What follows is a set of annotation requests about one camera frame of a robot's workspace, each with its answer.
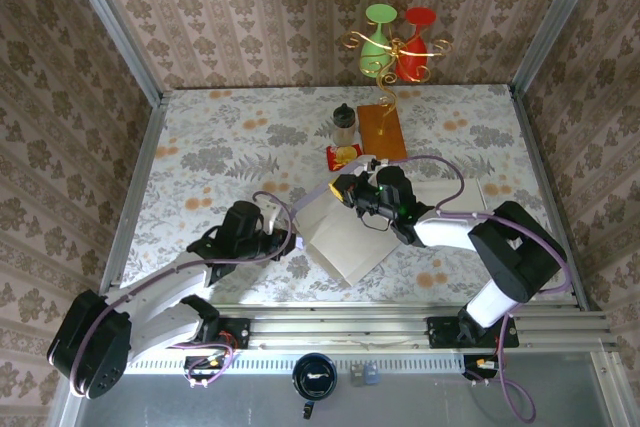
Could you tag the red snack packet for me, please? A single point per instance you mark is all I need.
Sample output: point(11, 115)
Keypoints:
point(340, 154)

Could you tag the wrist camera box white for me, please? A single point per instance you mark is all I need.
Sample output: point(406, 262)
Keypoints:
point(370, 163)
point(272, 219)

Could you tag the small blue-grey block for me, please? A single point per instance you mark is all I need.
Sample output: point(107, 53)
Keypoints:
point(371, 376)

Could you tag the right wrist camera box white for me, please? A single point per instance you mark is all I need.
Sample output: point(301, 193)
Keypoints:
point(370, 163)

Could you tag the aluminium frame post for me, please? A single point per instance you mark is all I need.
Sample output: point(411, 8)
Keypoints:
point(115, 22)
point(555, 22)

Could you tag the red plastic goblet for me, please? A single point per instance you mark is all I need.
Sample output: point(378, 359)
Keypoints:
point(412, 54)

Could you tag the floral tablecloth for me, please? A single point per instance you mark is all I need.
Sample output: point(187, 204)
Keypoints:
point(310, 294)

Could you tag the aluminium table side rail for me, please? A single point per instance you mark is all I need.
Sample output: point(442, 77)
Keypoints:
point(544, 172)
point(140, 172)

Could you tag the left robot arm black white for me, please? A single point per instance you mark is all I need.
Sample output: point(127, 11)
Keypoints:
point(90, 347)

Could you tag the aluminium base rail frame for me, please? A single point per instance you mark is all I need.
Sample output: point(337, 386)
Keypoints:
point(340, 329)

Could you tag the glass jar black lid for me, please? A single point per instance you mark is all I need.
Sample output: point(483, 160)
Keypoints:
point(344, 134)

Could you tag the small black plug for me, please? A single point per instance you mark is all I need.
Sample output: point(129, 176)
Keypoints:
point(308, 411)

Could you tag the small grey block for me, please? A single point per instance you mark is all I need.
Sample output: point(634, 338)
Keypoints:
point(357, 376)

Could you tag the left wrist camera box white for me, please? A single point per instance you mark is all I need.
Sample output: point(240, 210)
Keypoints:
point(272, 219)

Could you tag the lavender paper box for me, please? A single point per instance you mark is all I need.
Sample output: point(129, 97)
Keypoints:
point(345, 247)

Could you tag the brown wooden base board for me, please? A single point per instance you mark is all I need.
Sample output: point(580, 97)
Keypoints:
point(387, 142)

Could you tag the black power connector box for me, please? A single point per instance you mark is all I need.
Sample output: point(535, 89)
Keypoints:
point(200, 367)
point(475, 366)

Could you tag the grey metal shelf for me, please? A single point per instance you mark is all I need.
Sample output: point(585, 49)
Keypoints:
point(425, 407)

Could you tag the black round cup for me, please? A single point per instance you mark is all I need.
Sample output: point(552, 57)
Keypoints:
point(314, 389)

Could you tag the green plastic goblet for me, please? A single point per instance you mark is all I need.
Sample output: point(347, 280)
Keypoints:
point(375, 47)

